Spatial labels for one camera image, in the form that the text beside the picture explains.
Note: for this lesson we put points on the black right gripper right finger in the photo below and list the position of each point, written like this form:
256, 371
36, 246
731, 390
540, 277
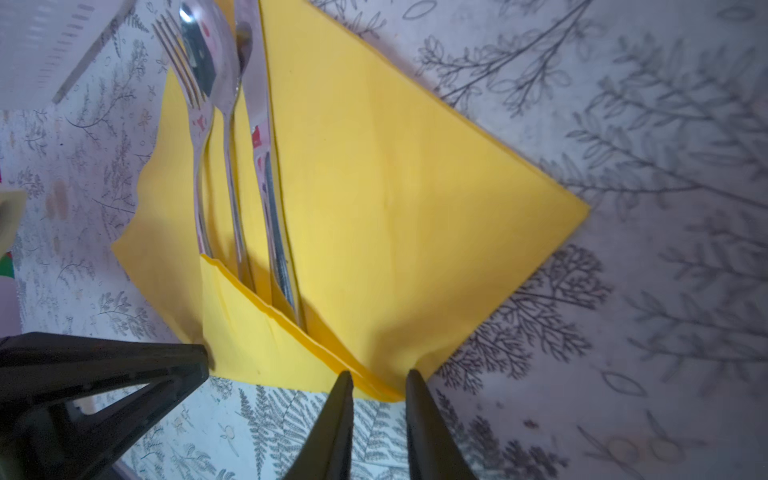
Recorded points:
432, 452

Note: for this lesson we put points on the yellow paper napkin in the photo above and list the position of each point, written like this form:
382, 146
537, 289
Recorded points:
409, 225

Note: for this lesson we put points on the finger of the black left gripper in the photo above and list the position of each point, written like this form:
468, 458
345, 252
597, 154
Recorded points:
72, 406

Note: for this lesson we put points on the white perforated plastic basket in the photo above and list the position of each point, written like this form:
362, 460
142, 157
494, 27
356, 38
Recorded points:
44, 42

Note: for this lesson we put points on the silver table knife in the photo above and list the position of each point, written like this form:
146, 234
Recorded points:
251, 50

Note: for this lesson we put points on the silver fork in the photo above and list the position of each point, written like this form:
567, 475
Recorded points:
199, 111

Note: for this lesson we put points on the silver spoon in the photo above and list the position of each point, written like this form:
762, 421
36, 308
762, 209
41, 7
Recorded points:
212, 54

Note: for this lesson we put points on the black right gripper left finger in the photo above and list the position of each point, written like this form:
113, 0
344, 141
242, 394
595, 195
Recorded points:
327, 452

